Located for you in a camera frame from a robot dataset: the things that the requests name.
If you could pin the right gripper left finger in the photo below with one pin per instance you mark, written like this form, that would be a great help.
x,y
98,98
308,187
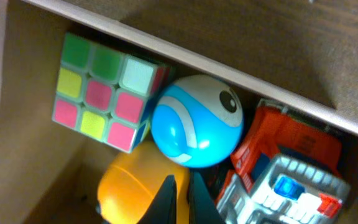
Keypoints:
x,y
163,209

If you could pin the grey red toy truck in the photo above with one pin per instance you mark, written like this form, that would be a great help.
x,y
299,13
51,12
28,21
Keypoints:
x,y
285,170

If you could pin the open pink cardboard box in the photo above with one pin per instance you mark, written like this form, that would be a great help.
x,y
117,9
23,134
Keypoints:
x,y
303,53

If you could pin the yellow rubber animal toy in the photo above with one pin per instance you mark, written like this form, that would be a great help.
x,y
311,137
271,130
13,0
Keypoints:
x,y
132,180

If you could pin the colourful puzzle cube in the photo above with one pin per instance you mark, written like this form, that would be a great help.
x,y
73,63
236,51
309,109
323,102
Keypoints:
x,y
107,94

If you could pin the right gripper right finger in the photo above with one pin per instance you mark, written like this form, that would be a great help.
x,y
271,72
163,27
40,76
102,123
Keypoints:
x,y
202,208

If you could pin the blue toy ball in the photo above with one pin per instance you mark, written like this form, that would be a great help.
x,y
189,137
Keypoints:
x,y
198,121

